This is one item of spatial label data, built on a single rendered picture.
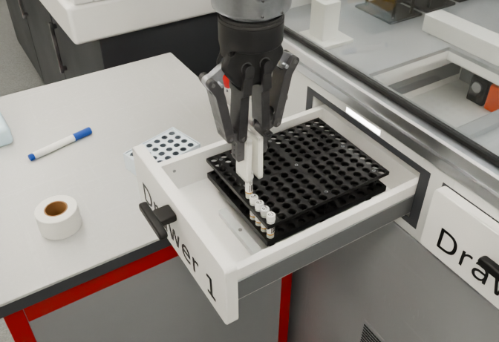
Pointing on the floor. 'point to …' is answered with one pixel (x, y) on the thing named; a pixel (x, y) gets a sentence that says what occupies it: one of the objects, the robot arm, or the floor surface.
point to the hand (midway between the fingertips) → (249, 154)
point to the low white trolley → (109, 217)
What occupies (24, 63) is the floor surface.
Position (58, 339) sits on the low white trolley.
